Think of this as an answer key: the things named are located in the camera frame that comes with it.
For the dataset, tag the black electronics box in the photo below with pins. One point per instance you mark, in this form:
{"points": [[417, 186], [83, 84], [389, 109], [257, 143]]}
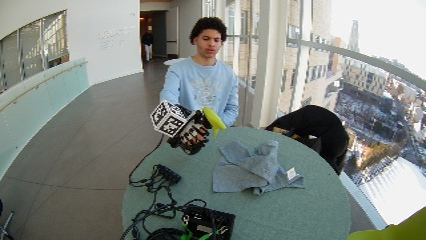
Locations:
{"points": [[208, 221]]}

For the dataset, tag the white marker cube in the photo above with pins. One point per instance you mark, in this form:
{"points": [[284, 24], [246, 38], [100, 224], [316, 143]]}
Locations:
{"points": [[169, 119]]}

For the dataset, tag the yellow-green object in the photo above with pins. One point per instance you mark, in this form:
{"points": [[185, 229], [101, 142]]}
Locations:
{"points": [[393, 230]]}

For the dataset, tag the white round table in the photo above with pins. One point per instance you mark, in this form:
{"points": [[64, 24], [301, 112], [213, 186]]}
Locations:
{"points": [[173, 61]]}

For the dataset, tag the black jacket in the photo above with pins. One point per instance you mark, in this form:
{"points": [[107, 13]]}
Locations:
{"points": [[317, 131]]}

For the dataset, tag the wooden handrail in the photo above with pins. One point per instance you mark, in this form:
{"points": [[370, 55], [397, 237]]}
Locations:
{"points": [[41, 85]]}

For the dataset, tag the grey cloth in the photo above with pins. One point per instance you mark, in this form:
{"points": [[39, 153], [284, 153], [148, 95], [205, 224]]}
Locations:
{"points": [[254, 168]]}

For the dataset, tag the the person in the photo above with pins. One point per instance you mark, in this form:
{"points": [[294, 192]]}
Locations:
{"points": [[201, 83]]}

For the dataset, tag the white cloth tag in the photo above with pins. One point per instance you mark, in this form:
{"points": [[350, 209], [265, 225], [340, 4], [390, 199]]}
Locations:
{"points": [[292, 173]]}

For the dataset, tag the grey window railing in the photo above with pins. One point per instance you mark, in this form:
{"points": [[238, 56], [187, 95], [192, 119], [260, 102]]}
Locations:
{"points": [[354, 55]]}

